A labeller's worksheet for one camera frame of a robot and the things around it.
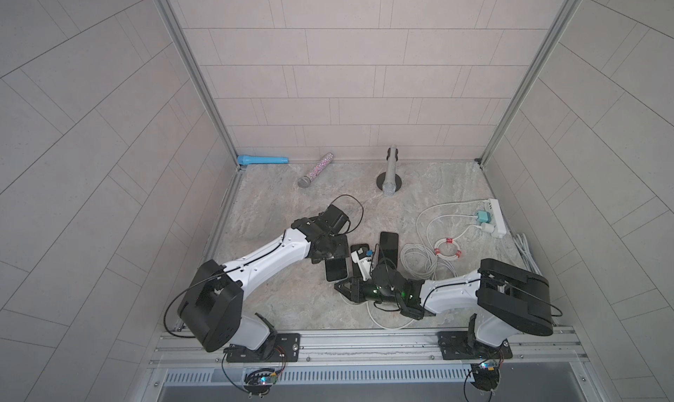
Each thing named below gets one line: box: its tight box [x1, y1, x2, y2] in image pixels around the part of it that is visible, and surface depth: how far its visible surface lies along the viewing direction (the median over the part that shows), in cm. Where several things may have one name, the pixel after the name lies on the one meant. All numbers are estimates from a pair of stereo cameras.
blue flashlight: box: [236, 154, 290, 167], surface depth 118 cm
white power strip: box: [482, 198, 507, 237], surface depth 96 cm
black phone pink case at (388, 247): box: [378, 231, 399, 269], surface depth 91 cm
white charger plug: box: [480, 222, 496, 234], surface depth 95 cm
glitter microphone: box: [297, 151, 335, 188], surface depth 113 cm
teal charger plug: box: [477, 209, 492, 223], surface depth 98 cm
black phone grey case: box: [324, 257, 349, 283], surface depth 79 cm
